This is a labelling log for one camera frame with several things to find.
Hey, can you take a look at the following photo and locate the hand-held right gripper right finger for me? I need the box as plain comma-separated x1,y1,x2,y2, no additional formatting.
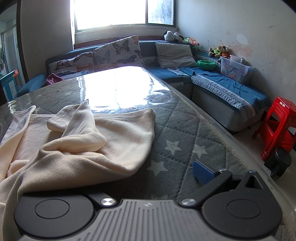
179,160,266,208

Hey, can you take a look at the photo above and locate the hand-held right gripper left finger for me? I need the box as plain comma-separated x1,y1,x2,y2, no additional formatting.
86,192,118,211

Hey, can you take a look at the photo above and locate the cream long-sleeved shirt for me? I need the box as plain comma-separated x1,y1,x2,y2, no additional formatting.
0,100,156,223

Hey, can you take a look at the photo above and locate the black round stool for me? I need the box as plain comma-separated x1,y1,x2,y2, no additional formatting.
264,147,292,178

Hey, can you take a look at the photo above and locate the blue patterned sofa cover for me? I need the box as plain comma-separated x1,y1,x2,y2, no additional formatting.
168,66,271,122

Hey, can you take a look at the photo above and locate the red plastic stool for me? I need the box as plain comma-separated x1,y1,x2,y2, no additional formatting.
253,97,296,161

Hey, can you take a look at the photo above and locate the blue corner sofa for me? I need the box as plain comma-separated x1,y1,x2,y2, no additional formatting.
16,35,272,135

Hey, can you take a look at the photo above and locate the clear plastic storage box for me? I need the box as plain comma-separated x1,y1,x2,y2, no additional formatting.
220,57,255,85

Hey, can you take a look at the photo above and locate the green plastic basin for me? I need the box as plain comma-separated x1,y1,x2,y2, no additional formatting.
197,60,218,70

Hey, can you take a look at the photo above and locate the grey pillow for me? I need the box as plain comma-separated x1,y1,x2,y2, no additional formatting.
155,42,198,69

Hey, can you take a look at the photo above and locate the brown teddy bear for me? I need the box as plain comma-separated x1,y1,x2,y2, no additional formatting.
218,45,230,58

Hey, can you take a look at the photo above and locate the pink cloth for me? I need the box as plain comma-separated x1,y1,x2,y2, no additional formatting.
46,73,63,86

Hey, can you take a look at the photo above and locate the pink plush toy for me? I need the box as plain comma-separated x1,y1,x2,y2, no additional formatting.
185,37,200,47

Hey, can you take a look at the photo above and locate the panda plush toy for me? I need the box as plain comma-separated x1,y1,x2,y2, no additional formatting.
163,31,184,42

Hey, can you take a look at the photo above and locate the flat butterfly print pillow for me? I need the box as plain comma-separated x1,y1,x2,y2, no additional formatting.
48,51,94,76

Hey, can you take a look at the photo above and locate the large butterfly print pillow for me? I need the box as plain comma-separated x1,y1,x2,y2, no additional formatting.
93,35,145,67

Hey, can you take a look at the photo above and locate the blue toy rack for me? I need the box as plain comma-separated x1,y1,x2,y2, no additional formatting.
0,70,19,102

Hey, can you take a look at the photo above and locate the window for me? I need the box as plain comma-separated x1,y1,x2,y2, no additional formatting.
69,0,179,32

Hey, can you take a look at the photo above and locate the dark wooden door frame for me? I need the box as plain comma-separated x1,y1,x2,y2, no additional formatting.
17,0,30,81

